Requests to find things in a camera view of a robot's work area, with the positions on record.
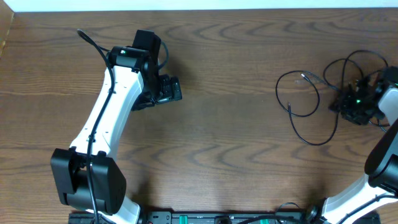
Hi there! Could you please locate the short black usb cable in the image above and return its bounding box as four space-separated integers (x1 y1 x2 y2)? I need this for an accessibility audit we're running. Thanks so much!
368 119 391 133

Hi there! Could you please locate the long black usb cable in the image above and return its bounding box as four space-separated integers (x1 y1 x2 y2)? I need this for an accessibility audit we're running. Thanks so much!
275 49 389 146

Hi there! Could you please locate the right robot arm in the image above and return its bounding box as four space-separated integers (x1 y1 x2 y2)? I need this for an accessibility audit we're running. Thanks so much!
310 67 397 223

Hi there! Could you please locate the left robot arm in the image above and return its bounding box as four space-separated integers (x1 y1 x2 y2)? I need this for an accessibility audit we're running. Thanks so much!
50 29 182 223

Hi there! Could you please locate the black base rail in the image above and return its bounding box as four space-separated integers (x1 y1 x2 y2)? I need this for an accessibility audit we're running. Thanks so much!
68 210 381 224

